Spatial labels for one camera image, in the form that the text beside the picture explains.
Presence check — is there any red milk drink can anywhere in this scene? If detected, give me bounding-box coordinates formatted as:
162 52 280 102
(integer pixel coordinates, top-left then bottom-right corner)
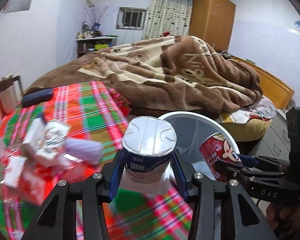
199 133 243 182

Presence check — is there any white foam fruit net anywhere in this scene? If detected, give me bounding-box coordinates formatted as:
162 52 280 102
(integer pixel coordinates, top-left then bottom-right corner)
65 138 103 165

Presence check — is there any white foil-lid yogurt cup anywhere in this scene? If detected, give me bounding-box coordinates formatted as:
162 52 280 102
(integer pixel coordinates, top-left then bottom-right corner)
122 116 177 184

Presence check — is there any white round trash bin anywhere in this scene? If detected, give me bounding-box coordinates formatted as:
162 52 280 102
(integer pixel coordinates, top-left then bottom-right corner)
159 111 240 181

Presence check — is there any right hand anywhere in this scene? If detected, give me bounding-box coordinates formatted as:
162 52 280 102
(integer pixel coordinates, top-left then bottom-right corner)
266 203 300 239

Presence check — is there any yellow mattress sheet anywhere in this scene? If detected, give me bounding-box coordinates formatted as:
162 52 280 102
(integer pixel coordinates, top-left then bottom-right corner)
218 96 278 142

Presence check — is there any grey drawer cabinet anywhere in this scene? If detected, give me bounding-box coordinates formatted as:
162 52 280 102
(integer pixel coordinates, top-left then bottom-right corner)
249 109 290 161

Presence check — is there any colourful plaid bed cloth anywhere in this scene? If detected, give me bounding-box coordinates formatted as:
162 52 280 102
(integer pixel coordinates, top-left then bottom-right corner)
0 81 192 239

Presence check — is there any patterned white paper bag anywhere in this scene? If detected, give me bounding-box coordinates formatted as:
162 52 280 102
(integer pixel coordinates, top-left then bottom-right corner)
34 120 71 167

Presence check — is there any wooden bed footboard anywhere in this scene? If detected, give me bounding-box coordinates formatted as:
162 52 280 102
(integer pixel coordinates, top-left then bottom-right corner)
233 57 294 109

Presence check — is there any tall white blue carton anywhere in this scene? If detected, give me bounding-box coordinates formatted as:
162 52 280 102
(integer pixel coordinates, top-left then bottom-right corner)
21 116 46 157

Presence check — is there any brown fleece blanket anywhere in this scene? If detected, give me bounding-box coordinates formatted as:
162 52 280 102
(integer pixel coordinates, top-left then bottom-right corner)
32 36 263 119

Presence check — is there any dark blue glasses case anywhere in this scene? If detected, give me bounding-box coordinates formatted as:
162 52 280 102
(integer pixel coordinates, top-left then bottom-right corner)
21 88 53 108

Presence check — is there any dark cluttered shelf unit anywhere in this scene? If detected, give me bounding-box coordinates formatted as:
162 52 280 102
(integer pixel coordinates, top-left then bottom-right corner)
76 31 118 57

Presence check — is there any beige mug with brown lid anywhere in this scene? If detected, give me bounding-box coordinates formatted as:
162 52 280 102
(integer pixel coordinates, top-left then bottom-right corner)
0 74 23 115

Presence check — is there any orange wooden wardrobe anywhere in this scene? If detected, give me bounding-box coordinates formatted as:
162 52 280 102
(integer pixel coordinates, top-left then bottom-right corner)
189 0 236 51

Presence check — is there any barred window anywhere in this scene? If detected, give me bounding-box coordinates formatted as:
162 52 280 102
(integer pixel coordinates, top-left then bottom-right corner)
116 7 148 30

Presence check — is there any purple dried flower bunch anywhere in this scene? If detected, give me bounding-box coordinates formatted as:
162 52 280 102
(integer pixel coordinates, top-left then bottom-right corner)
85 6 108 32

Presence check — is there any patterned window curtain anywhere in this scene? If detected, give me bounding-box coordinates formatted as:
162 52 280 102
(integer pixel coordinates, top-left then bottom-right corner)
142 0 193 40

